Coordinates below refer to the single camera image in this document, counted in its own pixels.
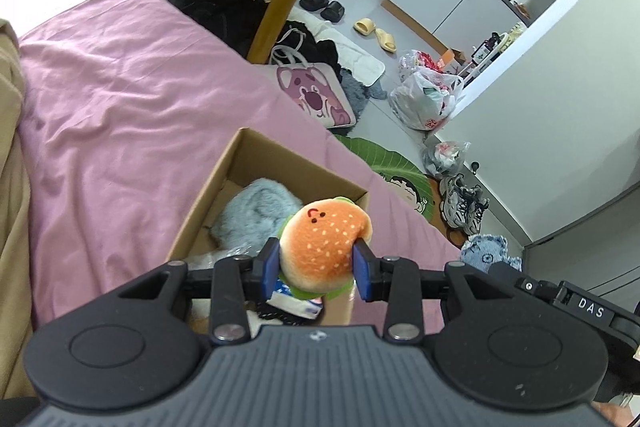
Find clear bag white filling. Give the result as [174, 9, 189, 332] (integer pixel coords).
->
[184, 244, 257, 271]

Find black dotted pouch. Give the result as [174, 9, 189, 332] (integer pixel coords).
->
[256, 303, 303, 325]

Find blue tissue packet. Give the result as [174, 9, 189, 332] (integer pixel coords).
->
[266, 279, 323, 321]

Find fluffy light blue towel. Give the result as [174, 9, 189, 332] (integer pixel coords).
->
[209, 178, 303, 254]

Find blue grey plush toy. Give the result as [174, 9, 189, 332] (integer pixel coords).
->
[460, 234, 522, 273]

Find hamburger plush toy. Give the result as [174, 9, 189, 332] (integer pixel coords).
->
[279, 196, 372, 300]

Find person's left hand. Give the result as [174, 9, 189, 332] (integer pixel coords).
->
[592, 402, 639, 427]

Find green leaf cartoon rug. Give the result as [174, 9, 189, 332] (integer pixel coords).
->
[335, 135, 436, 222]

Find grey sneaker left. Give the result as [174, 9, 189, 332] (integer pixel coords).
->
[438, 173, 489, 236]

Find open cardboard box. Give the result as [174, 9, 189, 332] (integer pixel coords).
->
[168, 128, 372, 331]

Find small clear plastic bag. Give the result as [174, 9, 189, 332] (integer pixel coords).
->
[422, 141, 471, 179]

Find large white plastic bag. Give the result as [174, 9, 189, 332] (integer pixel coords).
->
[388, 50, 464, 132]

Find pink bear cushion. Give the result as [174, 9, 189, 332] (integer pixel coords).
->
[271, 64, 356, 129]

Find white floor towel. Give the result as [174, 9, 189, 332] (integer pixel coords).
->
[288, 6, 385, 87]

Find tan blanket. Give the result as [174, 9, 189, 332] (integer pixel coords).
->
[0, 20, 35, 399]

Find yellow slipper right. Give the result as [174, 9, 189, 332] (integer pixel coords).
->
[375, 28, 397, 54]

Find yellow slipper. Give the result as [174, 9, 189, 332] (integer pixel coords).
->
[352, 17, 376, 37]
[375, 28, 397, 54]

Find black clothes pile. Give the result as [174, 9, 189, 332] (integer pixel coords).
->
[269, 22, 342, 76]

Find yellow slipper left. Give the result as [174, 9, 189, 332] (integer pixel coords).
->
[352, 17, 376, 37]

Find white cabinet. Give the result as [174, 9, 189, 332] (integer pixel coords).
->
[387, 0, 526, 56]

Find black slipper left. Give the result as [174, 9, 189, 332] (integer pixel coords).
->
[298, 0, 329, 12]

